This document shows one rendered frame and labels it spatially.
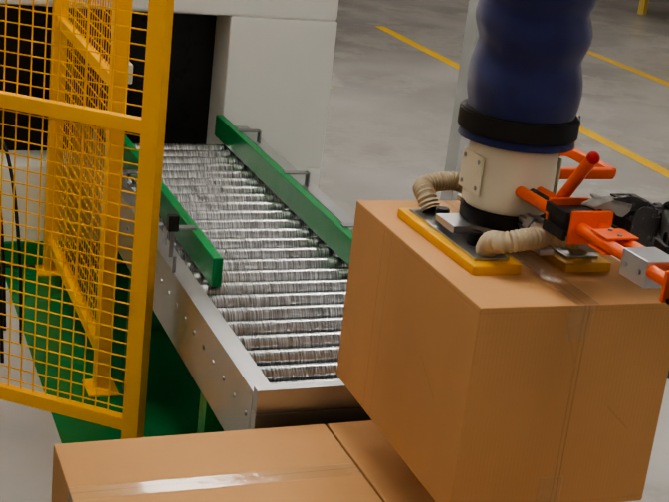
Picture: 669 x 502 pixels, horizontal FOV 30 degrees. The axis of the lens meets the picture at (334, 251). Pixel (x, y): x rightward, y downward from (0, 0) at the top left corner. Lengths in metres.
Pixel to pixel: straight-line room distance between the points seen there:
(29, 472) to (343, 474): 1.27
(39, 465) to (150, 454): 1.08
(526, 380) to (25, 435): 1.98
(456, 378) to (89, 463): 0.80
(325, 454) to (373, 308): 0.35
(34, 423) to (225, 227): 0.85
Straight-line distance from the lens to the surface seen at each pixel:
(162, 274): 3.54
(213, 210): 4.12
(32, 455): 3.71
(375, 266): 2.50
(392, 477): 2.62
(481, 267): 2.24
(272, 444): 2.69
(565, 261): 2.33
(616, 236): 2.09
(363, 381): 2.58
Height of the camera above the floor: 1.82
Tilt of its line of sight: 19 degrees down
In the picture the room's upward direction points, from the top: 7 degrees clockwise
